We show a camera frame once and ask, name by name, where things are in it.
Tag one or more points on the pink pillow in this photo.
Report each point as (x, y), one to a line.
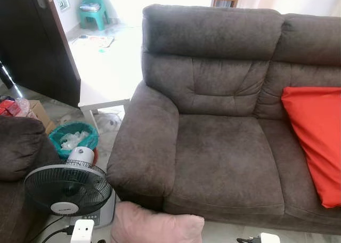
(154, 227)

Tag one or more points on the red pillow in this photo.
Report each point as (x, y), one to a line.
(317, 136)

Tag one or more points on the dark brown fabric sofa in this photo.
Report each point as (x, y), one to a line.
(224, 158)

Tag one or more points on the colourful floor mat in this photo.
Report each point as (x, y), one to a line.
(98, 40)

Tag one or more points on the white table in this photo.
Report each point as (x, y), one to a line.
(104, 105)

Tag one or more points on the orange plastic bucket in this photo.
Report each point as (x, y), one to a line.
(96, 156)

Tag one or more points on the green plastic stool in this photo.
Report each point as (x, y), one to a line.
(98, 16)

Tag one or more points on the green waste basket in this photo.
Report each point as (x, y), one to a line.
(56, 139)

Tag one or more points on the cardboard box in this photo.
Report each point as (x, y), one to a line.
(40, 115)

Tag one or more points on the dark wooden door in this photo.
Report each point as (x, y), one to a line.
(32, 51)

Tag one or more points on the clear plastic bag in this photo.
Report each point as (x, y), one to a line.
(22, 107)

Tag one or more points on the dark brown fabric armchair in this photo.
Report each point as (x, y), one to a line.
(21, 147)

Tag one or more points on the red snack package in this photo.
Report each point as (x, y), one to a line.
(5, 107)

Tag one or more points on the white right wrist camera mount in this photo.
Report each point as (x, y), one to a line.
(269, 238)

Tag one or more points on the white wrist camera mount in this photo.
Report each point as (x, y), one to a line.
(82, 232)
(269, 238)

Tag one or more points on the black pedestal fan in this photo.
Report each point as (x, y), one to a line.
(69, 187)

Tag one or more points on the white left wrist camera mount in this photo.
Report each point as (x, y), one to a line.
(82, 232)

